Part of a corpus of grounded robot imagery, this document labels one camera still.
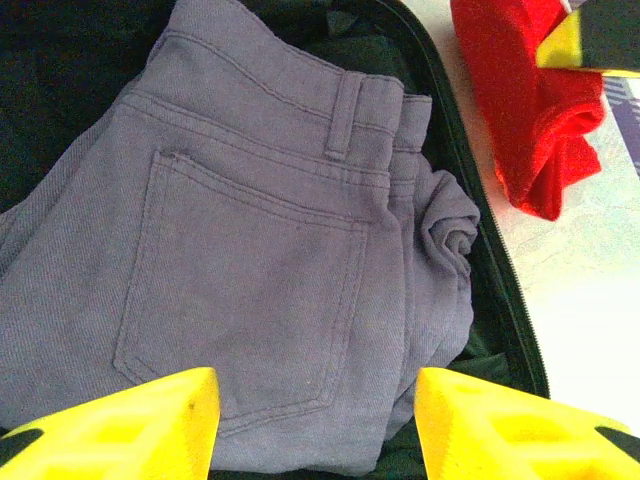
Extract purple jeans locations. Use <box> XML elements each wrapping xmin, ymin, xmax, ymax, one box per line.
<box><xmin>0</xmin><ymin>0</ymin><xmax>482</xmax><ymax>477</ymax></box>

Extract white hard-shell suitcase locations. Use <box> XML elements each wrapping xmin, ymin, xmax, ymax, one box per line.
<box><xmin>0</xmin><ymin>0</ymin><xmax>552</xmax><ymax>480</ymax></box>

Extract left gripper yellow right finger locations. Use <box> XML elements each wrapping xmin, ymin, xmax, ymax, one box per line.
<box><xmin>415</xmin><ymin>366</ymin><xmax>640</xmax><ymax>480</ymax></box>

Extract red shirt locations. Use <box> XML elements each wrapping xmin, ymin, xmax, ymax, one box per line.
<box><xmin>448</xmin><ymin>0</ymin><xmax>607</xmax><ymax>222</ymax></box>

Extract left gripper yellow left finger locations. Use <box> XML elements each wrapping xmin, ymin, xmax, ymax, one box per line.
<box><xmin>0</xmin><ymin>366</ymin><xmax>222</xmax><ymax>480</ymax></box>

